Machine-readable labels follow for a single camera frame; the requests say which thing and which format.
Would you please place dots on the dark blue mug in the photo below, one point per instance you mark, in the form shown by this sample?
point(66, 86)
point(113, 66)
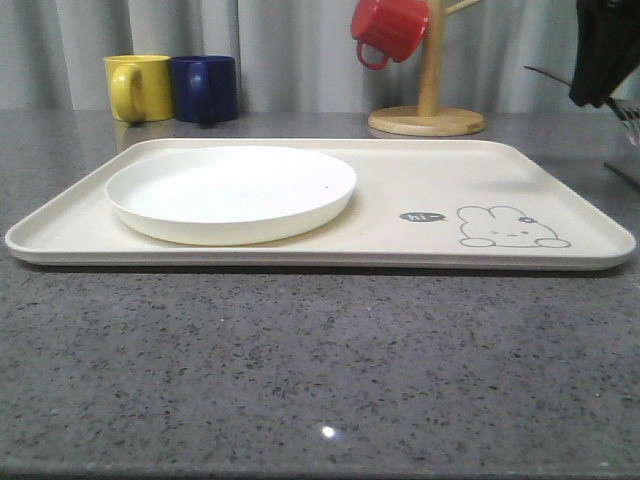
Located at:
point(204, 88)

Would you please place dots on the white round plate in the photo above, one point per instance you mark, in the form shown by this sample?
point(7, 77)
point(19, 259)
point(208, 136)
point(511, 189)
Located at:
point(231, 195)

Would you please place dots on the yellow mug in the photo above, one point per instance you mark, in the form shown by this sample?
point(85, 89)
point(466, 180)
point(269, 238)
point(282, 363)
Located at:
point(139, 87)

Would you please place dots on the red mug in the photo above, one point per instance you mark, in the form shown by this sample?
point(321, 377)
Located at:
point(388, 30)

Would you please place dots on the cream rabbit serving tray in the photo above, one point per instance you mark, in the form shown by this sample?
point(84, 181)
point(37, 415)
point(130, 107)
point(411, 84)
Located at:
point(417, 203)

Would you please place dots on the gray curtain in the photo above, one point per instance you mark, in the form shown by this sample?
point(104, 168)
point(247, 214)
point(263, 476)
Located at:
point(292, 56)

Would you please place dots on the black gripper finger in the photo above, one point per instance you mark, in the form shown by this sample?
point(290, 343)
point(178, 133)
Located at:
point(607, 49)

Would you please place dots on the silver chopstick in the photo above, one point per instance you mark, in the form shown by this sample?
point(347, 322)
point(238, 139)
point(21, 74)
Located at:
point(627, 170)

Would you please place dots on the wooden mug tree stand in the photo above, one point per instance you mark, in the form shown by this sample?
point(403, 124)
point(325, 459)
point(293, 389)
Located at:
point(428, 118)

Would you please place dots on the silver fork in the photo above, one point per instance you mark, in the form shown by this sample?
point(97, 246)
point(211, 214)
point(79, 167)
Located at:
point(627, 112)

